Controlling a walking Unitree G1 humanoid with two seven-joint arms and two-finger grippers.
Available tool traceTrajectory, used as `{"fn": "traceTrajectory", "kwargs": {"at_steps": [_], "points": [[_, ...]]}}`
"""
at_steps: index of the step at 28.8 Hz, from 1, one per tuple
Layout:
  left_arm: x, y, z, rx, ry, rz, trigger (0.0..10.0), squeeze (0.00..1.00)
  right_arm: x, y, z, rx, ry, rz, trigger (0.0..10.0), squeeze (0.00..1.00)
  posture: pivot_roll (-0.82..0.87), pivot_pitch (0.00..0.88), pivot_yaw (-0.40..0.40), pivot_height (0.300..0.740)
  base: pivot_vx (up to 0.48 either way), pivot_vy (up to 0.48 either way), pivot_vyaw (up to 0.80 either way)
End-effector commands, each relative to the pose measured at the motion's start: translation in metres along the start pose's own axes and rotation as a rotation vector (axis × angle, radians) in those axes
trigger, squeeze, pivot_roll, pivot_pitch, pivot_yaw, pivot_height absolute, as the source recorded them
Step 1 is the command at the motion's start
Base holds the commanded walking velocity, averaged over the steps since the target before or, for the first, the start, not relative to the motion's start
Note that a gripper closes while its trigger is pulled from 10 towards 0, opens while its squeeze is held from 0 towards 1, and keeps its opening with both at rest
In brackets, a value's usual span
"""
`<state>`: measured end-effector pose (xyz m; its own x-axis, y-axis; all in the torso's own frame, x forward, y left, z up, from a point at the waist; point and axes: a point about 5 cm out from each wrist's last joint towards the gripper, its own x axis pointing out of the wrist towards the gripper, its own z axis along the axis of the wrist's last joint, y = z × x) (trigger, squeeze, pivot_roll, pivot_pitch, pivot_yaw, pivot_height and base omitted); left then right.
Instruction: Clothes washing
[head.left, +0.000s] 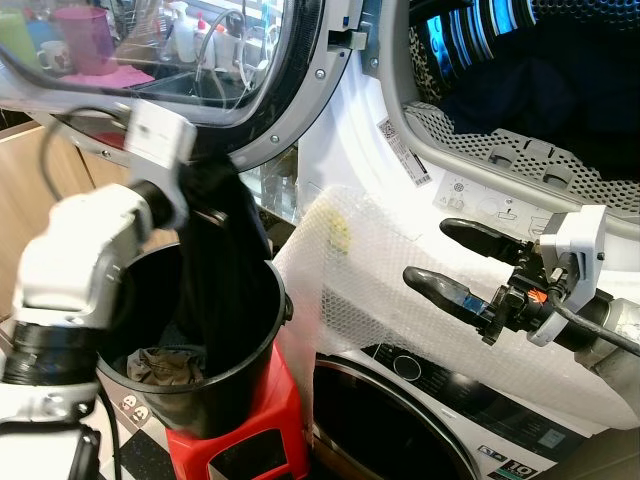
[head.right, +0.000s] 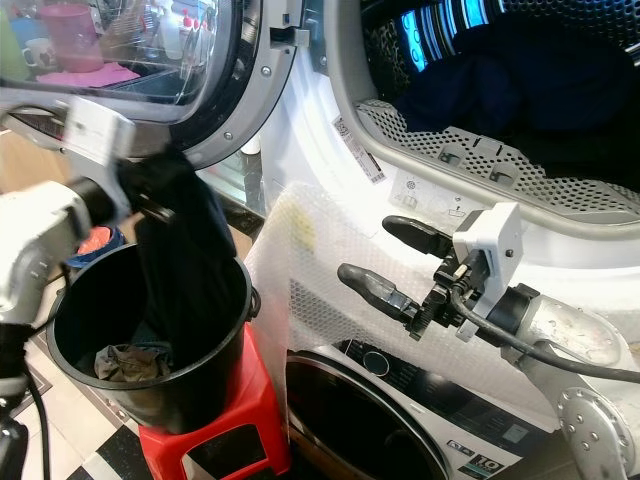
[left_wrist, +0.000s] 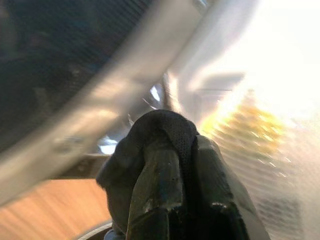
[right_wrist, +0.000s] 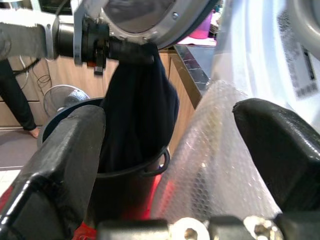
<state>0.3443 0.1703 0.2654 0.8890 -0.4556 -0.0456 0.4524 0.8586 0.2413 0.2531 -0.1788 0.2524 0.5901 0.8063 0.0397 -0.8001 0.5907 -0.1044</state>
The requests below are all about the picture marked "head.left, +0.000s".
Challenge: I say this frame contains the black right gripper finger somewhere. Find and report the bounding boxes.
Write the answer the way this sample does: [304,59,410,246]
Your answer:
[403,267,502,330]
[440,217,532,267]

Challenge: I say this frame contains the dark navy garment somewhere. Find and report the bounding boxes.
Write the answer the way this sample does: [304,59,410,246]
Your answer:
[175,158,277,373]

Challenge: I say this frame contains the white clothes dryer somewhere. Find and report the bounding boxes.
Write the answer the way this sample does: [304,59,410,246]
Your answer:
[295,0,640,277]

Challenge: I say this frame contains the white front-load washing machine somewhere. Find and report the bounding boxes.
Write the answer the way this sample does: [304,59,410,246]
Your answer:
[310,345,640,480]

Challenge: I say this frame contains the dark clothes in drum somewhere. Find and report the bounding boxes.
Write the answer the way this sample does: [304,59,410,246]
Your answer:
[438,35,640,156]

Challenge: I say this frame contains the grey lint filter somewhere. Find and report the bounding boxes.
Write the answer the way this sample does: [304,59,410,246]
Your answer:
[485,138,582,192]

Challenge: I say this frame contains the white barcode sticker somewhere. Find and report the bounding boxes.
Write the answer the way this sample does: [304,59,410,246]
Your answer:
[377,117,434,189]

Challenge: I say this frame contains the round glass dryer door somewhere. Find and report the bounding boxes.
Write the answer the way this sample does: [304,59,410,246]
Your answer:
[0,0,372,172]

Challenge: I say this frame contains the pink cloth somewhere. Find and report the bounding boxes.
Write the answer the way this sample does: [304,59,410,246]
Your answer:
[60,64,157,90]

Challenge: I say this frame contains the brown crumpled cloth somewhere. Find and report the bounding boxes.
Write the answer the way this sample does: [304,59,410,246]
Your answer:
[127,345,209,387]

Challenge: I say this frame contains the pink plastic cup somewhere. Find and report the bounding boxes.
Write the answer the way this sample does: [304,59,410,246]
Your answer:
[52,5,117,77]

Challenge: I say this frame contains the white mug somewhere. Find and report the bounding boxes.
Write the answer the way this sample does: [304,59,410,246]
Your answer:
[37,40,72,74]

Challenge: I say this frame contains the red plastic stool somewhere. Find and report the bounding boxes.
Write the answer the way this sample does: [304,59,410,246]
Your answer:
[164,345,312,480]

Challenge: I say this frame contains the black plastic bucket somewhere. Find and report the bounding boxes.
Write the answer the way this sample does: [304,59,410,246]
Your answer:
[96,242,294,440]

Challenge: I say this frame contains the green plastic cup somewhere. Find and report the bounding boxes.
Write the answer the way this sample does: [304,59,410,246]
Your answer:
[0,10,41,72]

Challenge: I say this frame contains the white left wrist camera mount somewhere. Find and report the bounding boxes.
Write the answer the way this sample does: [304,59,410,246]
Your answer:
[128,100,199,231]

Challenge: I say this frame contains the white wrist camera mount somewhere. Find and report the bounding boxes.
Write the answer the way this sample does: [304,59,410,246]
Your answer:
[128,100,199,231]
[525,205,609,347]

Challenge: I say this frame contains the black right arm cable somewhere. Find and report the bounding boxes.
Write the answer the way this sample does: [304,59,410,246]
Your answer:
[545,298,640,358]

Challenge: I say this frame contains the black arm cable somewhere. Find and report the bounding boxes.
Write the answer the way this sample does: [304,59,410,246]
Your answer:
[545,298,640,358]
[38,105,136,206]

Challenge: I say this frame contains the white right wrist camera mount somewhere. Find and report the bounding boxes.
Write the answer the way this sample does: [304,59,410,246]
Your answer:
[525,205,609,347]

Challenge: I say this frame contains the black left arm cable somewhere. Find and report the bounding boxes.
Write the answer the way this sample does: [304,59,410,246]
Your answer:
[38,105,136,206]

